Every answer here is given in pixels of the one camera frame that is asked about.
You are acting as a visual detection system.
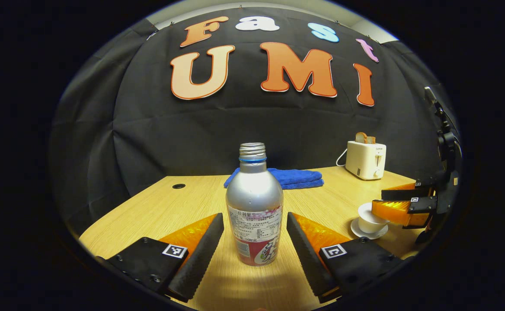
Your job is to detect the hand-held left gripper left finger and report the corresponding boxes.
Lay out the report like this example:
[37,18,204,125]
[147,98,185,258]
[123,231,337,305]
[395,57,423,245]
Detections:
[96,213,225,303]

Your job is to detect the silver water bottle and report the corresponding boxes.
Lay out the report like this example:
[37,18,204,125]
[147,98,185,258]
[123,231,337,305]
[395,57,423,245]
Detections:
[226,143,284,267]

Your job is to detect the white teacup lid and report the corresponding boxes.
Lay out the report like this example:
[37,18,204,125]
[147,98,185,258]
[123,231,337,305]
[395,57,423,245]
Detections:
[358,202,384,216]

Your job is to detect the cream toaster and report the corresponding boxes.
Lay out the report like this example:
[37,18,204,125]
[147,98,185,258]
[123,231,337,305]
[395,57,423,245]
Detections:
[345,141,387,181]

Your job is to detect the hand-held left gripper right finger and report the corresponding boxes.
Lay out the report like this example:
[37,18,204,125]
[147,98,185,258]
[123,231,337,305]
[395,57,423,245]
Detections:
[286,212,404,304]

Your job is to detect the white teacup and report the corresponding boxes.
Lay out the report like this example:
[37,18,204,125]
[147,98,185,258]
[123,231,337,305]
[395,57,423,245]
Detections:
[358,212,390,234]

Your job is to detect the folded blue towel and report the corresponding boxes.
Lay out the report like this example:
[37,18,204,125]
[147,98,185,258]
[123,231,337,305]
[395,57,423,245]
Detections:
[224,168,325,190]

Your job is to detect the white saucer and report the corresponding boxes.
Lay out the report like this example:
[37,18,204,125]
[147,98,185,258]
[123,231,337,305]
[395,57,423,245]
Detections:
[350,217,389,240]

